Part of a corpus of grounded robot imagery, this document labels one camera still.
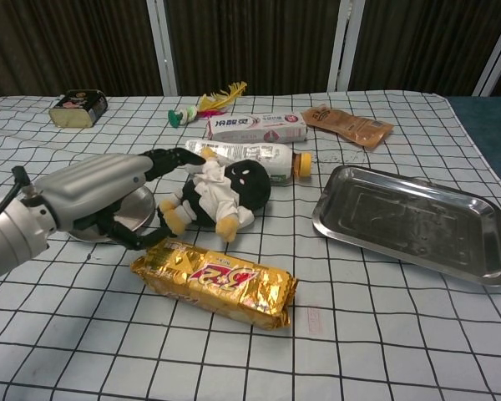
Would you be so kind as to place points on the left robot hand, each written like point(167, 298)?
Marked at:
point(92, 188)

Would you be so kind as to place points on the gold biscuit packet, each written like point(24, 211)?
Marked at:
point(217, 284)

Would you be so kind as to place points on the black white plush penguin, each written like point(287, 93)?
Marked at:
point(250, 184)

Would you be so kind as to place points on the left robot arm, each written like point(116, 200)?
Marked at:
point(8, 242)

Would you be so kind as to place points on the round steel plate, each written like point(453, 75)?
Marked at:
point(140, 204)

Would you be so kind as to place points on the dark rectangular tin can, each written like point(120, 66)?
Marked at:
point(73, 117)

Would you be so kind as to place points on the feather shuttlecock green base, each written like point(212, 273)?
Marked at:
point(176, 118)

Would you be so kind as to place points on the white toothpaste box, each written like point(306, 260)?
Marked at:
point(254, 125)

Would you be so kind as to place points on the white bottle yellow cap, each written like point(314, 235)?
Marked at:
point(275, 160)

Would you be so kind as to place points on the brown sauce pouch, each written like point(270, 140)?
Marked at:
point(350, 125)

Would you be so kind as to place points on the white black checkered tablecloth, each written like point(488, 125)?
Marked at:
point(359, 334)

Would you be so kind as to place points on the rectangular steel tray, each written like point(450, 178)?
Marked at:
point(401, 217)

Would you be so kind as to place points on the white partition post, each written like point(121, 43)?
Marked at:
point(163, 46)
point(497, 62)
point(344, 42)

